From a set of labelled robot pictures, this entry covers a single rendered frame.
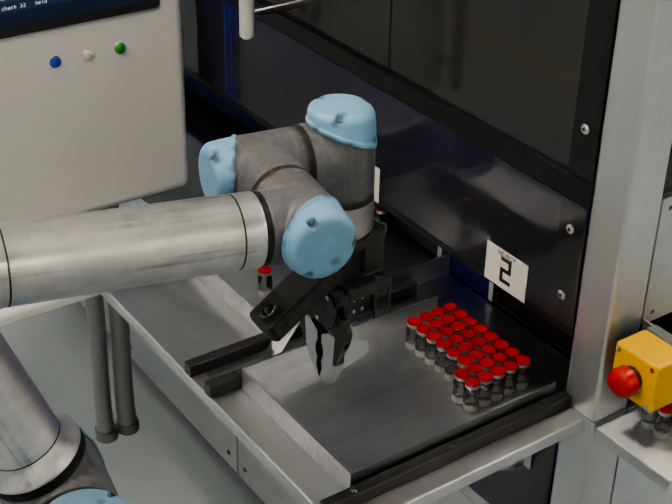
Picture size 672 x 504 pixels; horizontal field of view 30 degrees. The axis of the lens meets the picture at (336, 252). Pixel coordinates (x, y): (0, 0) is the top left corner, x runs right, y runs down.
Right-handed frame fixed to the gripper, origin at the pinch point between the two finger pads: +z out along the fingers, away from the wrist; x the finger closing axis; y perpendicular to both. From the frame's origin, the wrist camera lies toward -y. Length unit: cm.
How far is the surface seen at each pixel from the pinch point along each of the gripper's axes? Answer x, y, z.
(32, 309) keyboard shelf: 66, -12, 23
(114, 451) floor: 116, 21, 103
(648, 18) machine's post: -11, 36, -42
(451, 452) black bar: -7.9, 14.7, 13.0
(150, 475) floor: 104, 24, 103
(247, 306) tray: 33.9, 9.7, 12.0
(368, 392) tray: 9.7, 14.5, 14.6
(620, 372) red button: -17.9, 32.6, 1.5
